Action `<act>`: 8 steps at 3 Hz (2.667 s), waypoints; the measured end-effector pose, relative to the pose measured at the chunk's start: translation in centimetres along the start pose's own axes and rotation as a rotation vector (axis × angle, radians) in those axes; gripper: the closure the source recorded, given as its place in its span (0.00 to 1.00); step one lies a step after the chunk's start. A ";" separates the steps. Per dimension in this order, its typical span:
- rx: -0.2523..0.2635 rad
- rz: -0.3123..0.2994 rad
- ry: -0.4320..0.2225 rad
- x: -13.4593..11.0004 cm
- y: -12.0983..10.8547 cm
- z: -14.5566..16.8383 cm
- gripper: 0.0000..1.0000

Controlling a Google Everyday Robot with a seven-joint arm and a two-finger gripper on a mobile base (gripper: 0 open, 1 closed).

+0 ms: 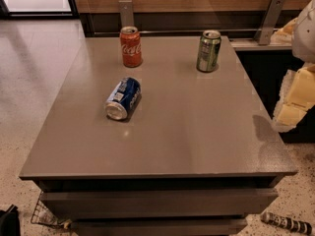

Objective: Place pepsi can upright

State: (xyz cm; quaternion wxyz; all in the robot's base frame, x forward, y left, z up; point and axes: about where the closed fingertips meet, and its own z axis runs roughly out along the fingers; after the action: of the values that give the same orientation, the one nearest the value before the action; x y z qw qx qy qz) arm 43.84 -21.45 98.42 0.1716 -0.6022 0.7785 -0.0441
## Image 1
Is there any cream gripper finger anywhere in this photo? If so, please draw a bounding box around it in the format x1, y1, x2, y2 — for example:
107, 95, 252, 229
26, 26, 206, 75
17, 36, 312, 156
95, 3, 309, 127
273, 64, 315, 133
271, 18, 297, 44

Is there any blue pepsi can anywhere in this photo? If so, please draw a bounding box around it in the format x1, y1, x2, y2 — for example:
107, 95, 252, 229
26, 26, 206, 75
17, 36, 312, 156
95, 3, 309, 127
104, 77, 142, 121

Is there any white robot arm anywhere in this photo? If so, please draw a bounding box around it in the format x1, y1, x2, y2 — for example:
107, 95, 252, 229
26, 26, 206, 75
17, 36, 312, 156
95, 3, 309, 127
271, 0, 315, 133

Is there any green soda can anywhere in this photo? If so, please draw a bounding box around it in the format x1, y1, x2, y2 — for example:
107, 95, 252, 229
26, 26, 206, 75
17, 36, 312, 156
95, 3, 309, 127
197, 29, 221, 73

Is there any red coca-cola can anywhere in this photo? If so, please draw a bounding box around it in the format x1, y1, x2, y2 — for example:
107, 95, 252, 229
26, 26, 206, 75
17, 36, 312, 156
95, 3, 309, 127
120, 26, 143, 68

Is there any grey drawer cabinet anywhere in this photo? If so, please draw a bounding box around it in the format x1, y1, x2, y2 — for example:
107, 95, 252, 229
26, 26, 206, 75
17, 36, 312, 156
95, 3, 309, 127
20, 37, 296, 236

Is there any black white patterned stick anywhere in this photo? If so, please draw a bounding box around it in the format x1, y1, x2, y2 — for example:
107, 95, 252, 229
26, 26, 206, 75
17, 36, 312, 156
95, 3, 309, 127
260, 212, 314, 236

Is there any black bag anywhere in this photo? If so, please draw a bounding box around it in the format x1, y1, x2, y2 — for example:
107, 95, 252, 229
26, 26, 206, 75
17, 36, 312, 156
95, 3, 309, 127
0, 205, 21, 236

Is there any right metal wall bracket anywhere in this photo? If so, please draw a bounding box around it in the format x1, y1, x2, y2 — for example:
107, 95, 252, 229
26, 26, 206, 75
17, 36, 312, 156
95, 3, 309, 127
254, 0, 285, 45

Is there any metal wall bracket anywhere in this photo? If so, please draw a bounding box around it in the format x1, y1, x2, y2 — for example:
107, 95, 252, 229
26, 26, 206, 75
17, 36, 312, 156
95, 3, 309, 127
118, 0, 135, 27
254, 0, 285, 45

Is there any left metal wall bracket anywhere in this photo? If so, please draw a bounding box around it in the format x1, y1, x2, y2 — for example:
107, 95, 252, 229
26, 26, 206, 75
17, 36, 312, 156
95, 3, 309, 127
118, 0, 135, 27

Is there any wire basket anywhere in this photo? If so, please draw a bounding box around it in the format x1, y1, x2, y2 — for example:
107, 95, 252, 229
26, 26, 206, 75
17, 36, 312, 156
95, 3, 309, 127
31, 193, 72, 230

